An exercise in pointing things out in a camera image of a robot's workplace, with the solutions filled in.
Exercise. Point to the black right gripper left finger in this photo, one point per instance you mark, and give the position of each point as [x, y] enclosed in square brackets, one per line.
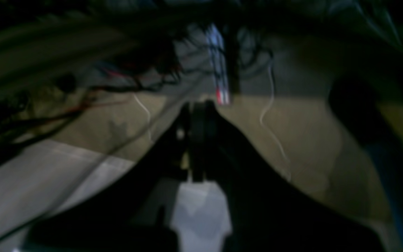
[116, 219]

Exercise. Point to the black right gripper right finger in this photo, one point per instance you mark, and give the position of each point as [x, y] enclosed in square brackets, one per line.
[267, 213]

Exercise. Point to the black power strip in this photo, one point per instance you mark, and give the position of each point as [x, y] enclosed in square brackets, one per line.
[216, 49]

